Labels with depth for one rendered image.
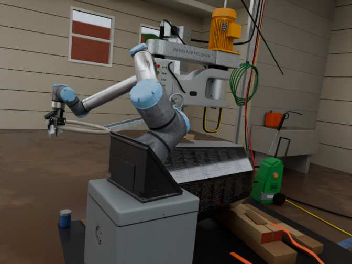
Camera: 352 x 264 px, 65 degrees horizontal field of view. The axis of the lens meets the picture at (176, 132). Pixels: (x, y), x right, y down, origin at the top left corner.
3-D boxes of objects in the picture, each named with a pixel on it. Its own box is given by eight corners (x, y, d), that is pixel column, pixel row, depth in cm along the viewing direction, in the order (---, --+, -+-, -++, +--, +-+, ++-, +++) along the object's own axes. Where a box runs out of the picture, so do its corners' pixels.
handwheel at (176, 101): (177, 109, 254) (179, 92, 252) (183, 110, 246) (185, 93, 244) (163, 108, 246) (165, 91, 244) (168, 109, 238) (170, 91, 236)
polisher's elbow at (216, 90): (200, 97, 283) (203, 78, 281) (213, 98, 296) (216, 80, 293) (215, 99, 269) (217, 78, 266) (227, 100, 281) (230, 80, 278)
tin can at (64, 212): (71, 226, 255) (72, 212, 253) (59, 228, 250) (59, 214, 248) (70, 221, 263) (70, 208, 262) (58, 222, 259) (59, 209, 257)
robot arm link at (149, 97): (177, 118, 124) (157, 57, 184) (160, 87, 114) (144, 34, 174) (147, 133, 126) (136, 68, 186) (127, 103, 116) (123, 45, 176)
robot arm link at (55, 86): (56, 83, 186) (51, 82, 193) (54, 101, 188) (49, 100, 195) (70, 85, 192) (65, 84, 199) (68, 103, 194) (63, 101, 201)
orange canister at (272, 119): (261, 126, 534) (263, 109, 530) (276, 127, 562) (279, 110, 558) (270, 128, 516) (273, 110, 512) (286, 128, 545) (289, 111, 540)
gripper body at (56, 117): (56, 126, 191) (57, 109, 190) (48, 123, 196) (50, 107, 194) (65, 126, 198) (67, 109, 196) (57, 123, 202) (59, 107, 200)
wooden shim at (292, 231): (275, 224, 279) (276, 223, 279) (283, 223, 283) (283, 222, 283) (295, 237, 257) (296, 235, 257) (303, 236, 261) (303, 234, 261)
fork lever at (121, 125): (172, 113, 271) (172, 108, 270) (183, 116, 255) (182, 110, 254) (103, 130, 239) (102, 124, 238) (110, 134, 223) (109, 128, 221)
